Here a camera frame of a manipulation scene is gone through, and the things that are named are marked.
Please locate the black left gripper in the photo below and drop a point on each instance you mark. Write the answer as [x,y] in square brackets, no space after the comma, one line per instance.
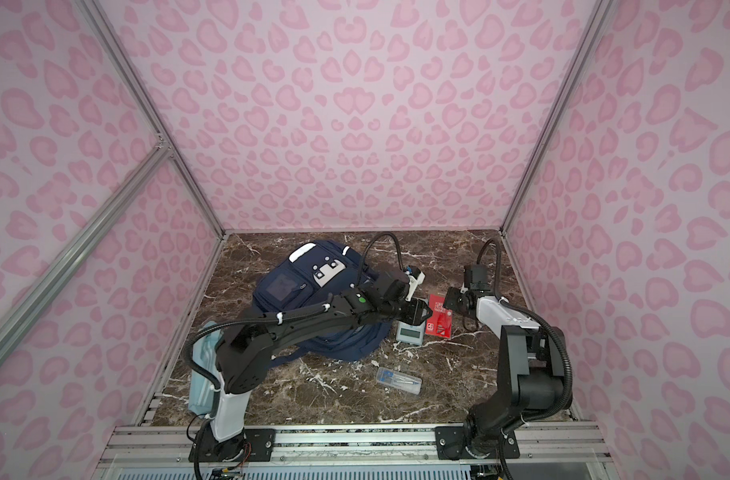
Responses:
[416,316]

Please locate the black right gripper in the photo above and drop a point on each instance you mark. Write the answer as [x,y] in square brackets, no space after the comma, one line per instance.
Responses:
[451,299]

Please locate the navy blue student backpack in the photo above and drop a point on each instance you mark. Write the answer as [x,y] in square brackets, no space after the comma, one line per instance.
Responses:
[311,273]

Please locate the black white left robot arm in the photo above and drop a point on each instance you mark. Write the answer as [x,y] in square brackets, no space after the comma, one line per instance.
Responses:
[235,356]

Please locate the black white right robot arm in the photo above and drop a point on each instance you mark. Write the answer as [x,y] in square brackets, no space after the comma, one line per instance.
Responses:
[534,377]

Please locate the grey blue calculator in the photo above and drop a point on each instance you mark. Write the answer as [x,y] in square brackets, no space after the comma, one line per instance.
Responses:
[410,334]

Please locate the clear plastic pen case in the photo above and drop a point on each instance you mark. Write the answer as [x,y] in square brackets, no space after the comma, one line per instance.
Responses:
[400,381]

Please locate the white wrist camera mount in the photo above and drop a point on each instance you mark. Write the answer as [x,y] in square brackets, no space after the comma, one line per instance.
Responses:
[415,278]

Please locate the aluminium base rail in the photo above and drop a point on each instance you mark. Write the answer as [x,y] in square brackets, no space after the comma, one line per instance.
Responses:
[547,450]

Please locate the right aluminium corner post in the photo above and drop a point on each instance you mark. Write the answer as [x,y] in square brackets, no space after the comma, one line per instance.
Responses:
[601,14]

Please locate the aluminium corner frame post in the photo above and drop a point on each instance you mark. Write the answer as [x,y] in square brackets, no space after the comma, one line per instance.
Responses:
[109,40]

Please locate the diagonal aluminium frame bar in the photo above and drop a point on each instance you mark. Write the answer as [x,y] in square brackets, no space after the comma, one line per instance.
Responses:
[20,319]

